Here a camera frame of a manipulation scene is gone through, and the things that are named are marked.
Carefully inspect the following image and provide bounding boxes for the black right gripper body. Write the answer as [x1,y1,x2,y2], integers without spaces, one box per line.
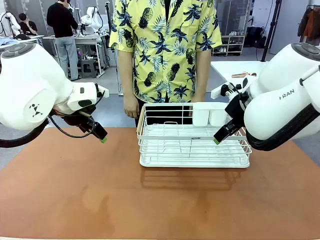
[224,93,249,127]

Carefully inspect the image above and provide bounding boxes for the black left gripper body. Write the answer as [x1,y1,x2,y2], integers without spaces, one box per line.
[51,106,98,134]

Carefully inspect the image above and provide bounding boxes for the person's left forearm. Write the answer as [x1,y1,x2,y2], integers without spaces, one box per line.
[193,48,213,97]

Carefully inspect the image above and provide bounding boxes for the person's right forearm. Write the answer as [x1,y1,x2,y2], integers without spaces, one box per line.
[117,49,138,101]

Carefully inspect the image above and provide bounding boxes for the person's left hand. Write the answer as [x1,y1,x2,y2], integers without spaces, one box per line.
[190,93,207,104]

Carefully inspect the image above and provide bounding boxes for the person's right hand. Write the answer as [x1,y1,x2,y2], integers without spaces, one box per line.
[123,96,141,120]

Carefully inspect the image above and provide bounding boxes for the white plastic cutlery holder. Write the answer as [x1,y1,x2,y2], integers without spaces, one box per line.
[192,102,232,127]

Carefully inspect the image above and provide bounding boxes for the pink utensils on side table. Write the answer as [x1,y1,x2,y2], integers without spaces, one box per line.
[231,71,257,79]

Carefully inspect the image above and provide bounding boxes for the white side table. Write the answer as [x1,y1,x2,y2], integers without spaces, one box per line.
[210,60,271,100]

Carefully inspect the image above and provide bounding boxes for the grey step stool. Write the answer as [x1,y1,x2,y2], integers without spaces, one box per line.
[79,58,98,79]

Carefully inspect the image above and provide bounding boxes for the person's black trousers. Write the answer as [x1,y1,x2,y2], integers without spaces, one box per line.
[134,96,194,127]

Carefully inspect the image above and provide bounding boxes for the white shoe shelf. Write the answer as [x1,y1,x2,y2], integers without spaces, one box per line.
[211,34,246,57]

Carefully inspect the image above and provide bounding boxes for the black bag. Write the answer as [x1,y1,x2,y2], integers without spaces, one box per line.
[245,25,266,49]

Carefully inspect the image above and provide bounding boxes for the white background desk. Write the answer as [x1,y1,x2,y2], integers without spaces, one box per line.
[42,34,111,76]

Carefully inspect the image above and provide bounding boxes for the black tripod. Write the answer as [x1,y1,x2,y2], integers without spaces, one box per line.
[260,0,284,63]

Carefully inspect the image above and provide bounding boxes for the person in pineapple shirt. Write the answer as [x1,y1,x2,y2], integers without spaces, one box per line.
[108,0,223,104]

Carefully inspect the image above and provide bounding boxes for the standing person in black sweater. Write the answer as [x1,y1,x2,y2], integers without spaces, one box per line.
[46,0,82,82]

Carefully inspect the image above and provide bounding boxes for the seated person in black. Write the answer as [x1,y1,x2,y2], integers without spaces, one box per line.
[18,12,39,36]

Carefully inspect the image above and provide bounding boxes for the hanging clothes on rack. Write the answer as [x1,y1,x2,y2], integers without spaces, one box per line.
[297,4,320,44]

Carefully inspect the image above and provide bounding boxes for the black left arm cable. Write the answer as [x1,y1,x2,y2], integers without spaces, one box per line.
[48,89,106,139]

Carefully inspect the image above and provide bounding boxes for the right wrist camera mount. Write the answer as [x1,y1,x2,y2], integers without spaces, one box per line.
[219,78,251,101]

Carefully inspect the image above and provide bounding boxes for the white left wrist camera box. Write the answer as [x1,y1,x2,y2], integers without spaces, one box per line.
[96,83,110,99]

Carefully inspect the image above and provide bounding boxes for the black right arm cable sleeve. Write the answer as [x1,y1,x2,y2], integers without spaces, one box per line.
[245,102,320,152]

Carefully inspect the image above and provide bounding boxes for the black arm cable sleeve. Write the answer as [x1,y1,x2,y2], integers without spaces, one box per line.
[0,119,50,149]
[245,102,320,152]

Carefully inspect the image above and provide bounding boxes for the black left arm cable sleeve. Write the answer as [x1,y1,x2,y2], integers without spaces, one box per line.
[0,119,50,149]

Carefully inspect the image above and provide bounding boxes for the white wire dish rack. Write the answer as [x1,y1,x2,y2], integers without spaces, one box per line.
[136,102,253,169]

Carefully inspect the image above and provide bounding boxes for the black camera stand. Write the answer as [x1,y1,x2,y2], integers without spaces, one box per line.
[104,1,113,36]

